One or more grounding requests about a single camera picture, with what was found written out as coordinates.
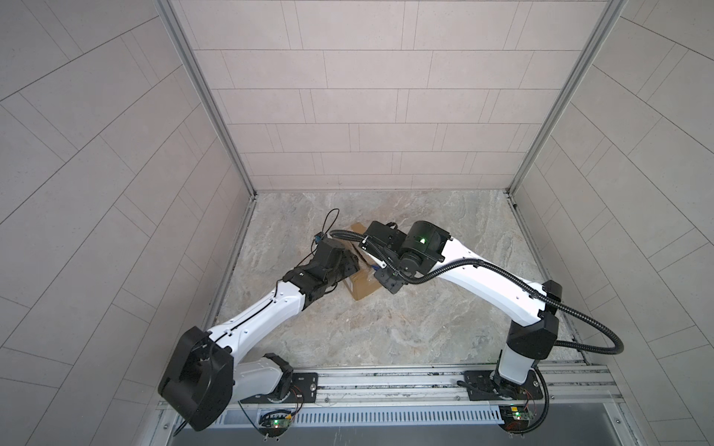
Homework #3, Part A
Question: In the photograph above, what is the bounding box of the brown cardboard express box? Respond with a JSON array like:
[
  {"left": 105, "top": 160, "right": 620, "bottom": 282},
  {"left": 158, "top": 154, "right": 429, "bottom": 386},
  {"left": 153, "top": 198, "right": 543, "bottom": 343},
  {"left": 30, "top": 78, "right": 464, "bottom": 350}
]
[{"left": 341, "top": 241, "right": 382, "bottom": 301}]

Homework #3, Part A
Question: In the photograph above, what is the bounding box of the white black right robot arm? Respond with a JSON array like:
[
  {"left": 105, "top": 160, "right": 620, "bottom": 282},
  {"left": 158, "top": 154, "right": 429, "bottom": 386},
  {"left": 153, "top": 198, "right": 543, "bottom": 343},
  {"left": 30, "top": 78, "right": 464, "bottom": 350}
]
[{"left": 360, "top": 220, "right": 560, "bottom": 386}]

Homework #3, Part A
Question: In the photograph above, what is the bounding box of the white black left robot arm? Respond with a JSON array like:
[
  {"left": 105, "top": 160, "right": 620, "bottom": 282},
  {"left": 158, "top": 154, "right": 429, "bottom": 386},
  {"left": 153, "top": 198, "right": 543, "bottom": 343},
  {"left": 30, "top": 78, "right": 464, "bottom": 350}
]
[{"left": 157, "top": 239, "right": 359, "bottom": 431}]

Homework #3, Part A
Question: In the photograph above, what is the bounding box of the left green circuit board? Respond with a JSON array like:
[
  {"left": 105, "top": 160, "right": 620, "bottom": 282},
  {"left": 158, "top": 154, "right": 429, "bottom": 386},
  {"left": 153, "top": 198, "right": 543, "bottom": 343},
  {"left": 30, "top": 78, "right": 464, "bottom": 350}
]
[{"left": 260, "top": 410, "right": 295, "bottom": 430}]

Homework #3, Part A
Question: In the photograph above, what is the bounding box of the green circuit board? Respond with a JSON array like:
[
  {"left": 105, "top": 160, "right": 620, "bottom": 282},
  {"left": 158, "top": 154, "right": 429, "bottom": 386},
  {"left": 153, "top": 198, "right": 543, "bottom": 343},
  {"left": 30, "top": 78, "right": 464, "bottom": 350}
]
[
  {"left": 498, "top": 405, "right": 533, "bottom": 432},
  {"left": 260, "top": 410, "right": 295, "bottom": 430}
]

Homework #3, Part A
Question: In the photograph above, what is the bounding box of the white slotted vent strip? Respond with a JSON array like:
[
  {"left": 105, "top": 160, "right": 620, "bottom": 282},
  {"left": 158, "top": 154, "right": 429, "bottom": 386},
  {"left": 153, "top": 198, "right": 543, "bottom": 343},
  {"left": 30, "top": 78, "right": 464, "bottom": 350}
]
[{"left": 295, "top": 405, "right": 504, "bottom": 427}]

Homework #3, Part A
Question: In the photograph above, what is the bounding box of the right green circuit board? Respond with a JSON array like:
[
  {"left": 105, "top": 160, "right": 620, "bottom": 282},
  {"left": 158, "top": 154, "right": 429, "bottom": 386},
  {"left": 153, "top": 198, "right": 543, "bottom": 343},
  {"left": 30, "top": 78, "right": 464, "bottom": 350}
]
[{"left": 498, "top": 405, "right": 533, "bottom": 432}]

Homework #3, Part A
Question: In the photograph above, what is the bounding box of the thin black left camera cable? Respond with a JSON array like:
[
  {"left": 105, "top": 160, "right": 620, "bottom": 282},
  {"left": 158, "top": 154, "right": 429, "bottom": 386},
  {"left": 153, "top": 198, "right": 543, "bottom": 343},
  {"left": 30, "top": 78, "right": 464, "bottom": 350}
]
[{"left": 272, "top": 207, "right": 341, "bottom": 282}]

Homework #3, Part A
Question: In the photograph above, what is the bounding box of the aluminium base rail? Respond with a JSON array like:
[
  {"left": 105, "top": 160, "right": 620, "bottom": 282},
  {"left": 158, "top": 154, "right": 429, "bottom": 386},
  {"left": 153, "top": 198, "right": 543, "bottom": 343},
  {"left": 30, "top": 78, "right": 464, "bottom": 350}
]
[{"left": 239, "top": 361, "right": 623, "bottom": 411}]

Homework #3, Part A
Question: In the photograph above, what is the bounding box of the black corrugated cable conduit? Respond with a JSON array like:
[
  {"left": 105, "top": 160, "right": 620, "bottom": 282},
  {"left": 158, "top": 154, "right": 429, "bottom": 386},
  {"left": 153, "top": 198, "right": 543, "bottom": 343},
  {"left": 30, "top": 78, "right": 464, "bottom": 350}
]
[{"left": 328, "top": 227, "right": 625, "bottom": 356}]

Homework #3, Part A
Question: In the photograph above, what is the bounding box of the aluminium left corner post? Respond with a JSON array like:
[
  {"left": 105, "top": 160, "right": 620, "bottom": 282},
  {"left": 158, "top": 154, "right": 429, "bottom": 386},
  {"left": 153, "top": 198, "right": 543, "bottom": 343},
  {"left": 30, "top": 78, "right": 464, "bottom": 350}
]
[{"left": 154, "top": 0, "right": 258, "bottom": 197}]

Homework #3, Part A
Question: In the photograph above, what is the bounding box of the aluminium corner post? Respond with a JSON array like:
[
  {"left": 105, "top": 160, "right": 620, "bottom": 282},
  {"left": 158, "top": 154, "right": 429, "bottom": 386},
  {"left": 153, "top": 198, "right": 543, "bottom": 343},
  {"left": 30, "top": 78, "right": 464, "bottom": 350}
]
[
  {"left": 506, "top": 0, "right": 628, "bottom": 196},
  {"left": 154, "top": 0, "right": 258, "bottom": 197}
]

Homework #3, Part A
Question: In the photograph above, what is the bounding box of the aluminium right corner post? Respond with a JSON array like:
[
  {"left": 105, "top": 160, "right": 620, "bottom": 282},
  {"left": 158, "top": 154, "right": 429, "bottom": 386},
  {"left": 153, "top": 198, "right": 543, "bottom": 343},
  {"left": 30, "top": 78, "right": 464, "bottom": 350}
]
[{"left": 506, "top": 0, "right": 628, "bottom": 196}]

